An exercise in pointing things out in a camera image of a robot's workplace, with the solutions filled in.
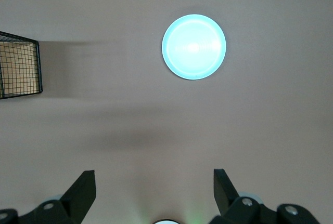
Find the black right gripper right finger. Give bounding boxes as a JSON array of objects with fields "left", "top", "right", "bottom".
[{"left": 208, "top": 168, "right": 322, "bottom": 224}]

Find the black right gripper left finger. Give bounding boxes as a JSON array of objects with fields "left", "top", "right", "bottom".
[{"left": 0, "top": 169, "right": 96, "bottom": 224}]

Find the light blue round plate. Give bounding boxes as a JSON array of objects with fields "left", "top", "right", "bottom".
[{"left": 161, "top": 14, "right": 227, "bottom": 81}]

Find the brown table cover mat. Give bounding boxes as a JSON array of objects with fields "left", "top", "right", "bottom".
[{"left": 0, "top": 0, "right": 333, "bottom": 224}]

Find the light wooden board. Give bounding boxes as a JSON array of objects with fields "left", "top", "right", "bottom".
[{"left": 0, "top": 42, "right": 36, "bottom": 98}]

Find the black wire mesh basket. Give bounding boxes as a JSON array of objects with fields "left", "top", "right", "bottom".
[{"left": 0, "top": 31, "right": 43, "bottom": 101}]

